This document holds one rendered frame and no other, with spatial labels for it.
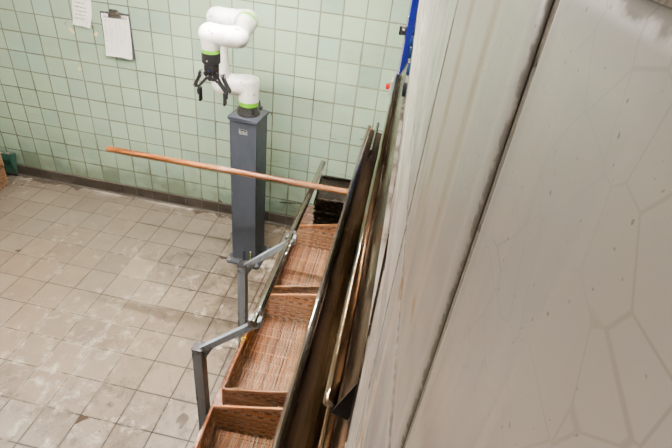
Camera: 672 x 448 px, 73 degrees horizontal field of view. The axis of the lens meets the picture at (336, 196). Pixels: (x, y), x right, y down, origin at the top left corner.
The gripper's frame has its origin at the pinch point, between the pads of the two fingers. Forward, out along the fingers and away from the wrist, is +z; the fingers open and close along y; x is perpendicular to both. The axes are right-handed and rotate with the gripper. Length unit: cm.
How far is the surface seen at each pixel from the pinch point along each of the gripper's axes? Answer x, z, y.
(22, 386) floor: 100, 143, 71
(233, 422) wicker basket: 121, 74, -61
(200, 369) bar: 114, 55, -45
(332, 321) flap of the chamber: 124, -4, -92
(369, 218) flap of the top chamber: 115, -35, -96
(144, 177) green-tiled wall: -88, 132, 108
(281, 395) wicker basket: 111, 62, -77
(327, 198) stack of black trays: -13, 55, -66
